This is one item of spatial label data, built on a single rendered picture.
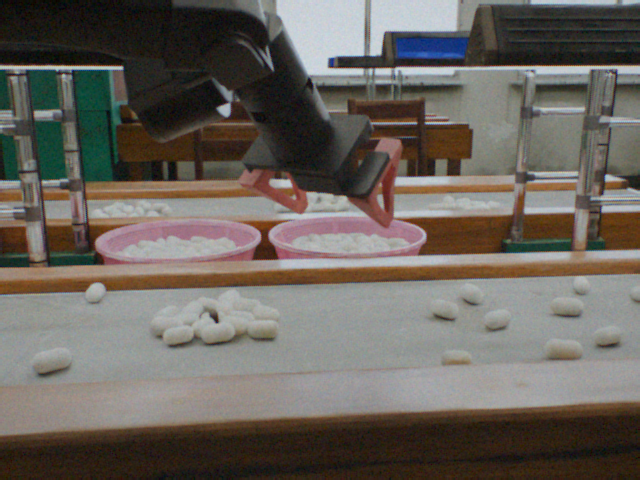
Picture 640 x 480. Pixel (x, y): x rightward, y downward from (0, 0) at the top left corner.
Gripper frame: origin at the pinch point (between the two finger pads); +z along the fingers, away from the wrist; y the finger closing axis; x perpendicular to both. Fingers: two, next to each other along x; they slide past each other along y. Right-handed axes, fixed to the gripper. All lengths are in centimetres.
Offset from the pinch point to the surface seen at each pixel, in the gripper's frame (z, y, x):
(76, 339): 6.8, -29.8, -18.5
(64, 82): 3, -69, 20
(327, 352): 15.8, -4.6, -7.7
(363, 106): 143, -139, 167
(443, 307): 24.9, 1.2, 5.9
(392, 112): 154, -132, 176
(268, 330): 13.9, -11.8, -8.0
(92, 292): 10.8, -38.2, -11.1
